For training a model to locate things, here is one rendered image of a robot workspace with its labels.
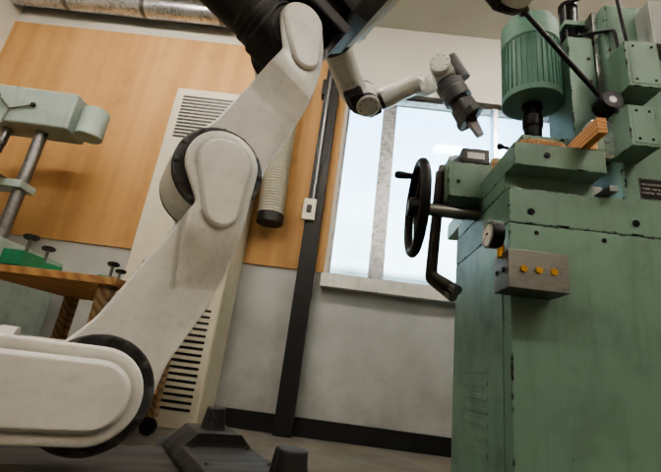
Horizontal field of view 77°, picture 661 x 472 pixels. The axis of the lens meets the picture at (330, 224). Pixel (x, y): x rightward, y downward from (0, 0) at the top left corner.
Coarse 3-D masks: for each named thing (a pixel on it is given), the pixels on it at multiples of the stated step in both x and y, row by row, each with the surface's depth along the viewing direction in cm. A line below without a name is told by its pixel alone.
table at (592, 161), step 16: (512, 144) 98; (528, 144) 98; (512, 160) 97; (528, 160) 96; (544, 160) 96; (560, 160) 96; (576, 160) 96; (592, 160) 96; (496, 176) 107; (528, 176) 101; (544, 176) 100; (560, 176) 99; (576, 176) 98; (592, 176) 97; (448, 192) 118; (464, 192) 117; (480, 192) 117
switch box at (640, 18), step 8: (648, 8) 122; (656, 8) 122; (640, 16) 125; (648, 16) 122; (656, 16) 121; (640, 24) 125; (648, 24) 121; (656, 24) 120; (640, 32) 124; (648, 32) 121; (656, 32) 119; (640, 40) 124; (648, 40) 120; (656, 40) 118
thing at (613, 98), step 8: (528, 8) 124; (520, 16) 126; (528, 16) 124; (536, 24) 123; (544, 32) 122; (552, 40) 121; (560, 48) 120; (568, 56) 119; (568, 64) 119; (576, 72) 118; (584, 80) 117; (592, 88) 116; (600, 96) 113; (608, 96) 113; (616, 96) 113; (592, 104) 117; (600, 104) 113; (608, 104) 112; (616, 104) 112; (600, 112) 114; (608, 112) 113; (616, 112) 114
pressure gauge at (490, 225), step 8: (488, 224) 90; (496, 224) 88; (504, 224) 88; (488, 232) 90; (496, 232) 87; (504, 232) 87; (488, 240) 89; (496, 240) 87; (504, 240) 87; (496, 248) 89; (504, 248) 88
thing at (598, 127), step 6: (594, 120) 93; (600, 120) 92; (588, 126) 95; (594, 126) 93; (600, 126) 91; (606, 126) 91; (582, 132) 97; (588, 132) 95; (594, 132) 92; (600, 132) 91; (606, 132) 91; (576, 138) 100; (582, 138) 97; (588, 138) 95; (594, 138) 93; (600, 138) 93; (570, 144) 103; (576, 144) 99; (582, 144) 97; (588, 144) 95; (594, 144) 95
